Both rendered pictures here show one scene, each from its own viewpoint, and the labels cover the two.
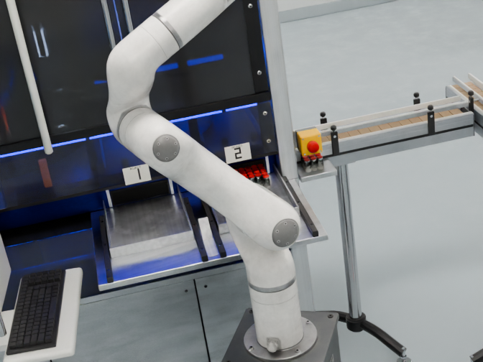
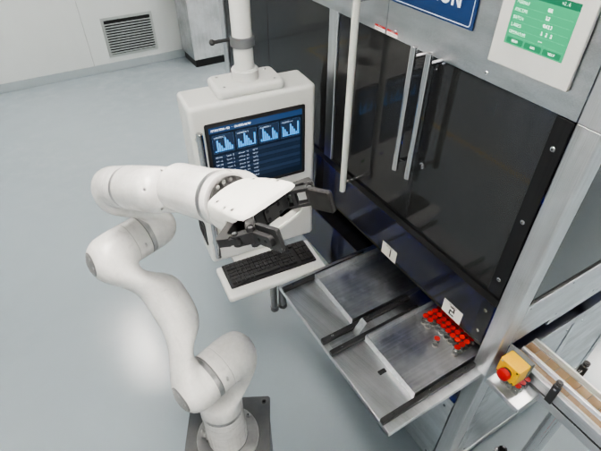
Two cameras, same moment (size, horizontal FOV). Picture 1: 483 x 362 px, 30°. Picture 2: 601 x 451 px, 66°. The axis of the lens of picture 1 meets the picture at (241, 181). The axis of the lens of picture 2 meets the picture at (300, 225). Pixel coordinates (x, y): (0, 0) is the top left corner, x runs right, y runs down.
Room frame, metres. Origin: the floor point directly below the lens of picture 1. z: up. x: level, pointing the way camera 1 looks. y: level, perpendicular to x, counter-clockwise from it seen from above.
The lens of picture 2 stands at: (1.84, -0.72, 2.28)
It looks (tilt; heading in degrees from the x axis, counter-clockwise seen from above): 41 degrees down; 67
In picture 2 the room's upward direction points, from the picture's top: straight up
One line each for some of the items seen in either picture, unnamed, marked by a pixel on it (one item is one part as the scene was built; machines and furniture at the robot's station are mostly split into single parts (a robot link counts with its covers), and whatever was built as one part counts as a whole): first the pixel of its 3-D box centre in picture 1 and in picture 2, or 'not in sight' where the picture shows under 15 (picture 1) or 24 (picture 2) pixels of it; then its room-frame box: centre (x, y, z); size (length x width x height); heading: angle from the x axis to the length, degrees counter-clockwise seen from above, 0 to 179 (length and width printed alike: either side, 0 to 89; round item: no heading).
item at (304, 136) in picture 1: (309, 141); (514, 367); (2.77, -0.25, 1.00); 0.08 x 0.07 x 0.07; 8
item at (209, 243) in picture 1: (208, 236); (348, 333); (2.39, 0.13, 0.91); 0.14 x 0.03 x 0.06; 8
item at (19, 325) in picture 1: (37, 307); (269, 262); (2.28, 0.66, 0.82); 0.40 x 0.14 x 0.02; 2
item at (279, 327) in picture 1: (276, 309); (224, 421); (1.89, -0.04, 0.95); 0.19 x 0.19 x 0.18
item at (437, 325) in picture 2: (242, 184); (444, 331); (2.71, 0.00, 0.91); 0.18 x 0.02 x 0.05; 98
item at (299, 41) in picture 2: not in sight; (296, 66); (2.58, 1.06, 1.51); 0.49 x 0.01 x 0.59; 98
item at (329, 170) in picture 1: (313, 168); (515, 385); (2.82, -0.26, 0.87); 0.14 x 0.13 x 0.02; 8
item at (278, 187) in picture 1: (248, 197); (426, 344); (2.62, -0.01, 0.90); 0.34 x 0.26 x 0.04; 8
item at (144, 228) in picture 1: (146, 219); (368, 282); (2.58, 0.32, 0.90); 0.34 x 0.26 x 0.04; 8
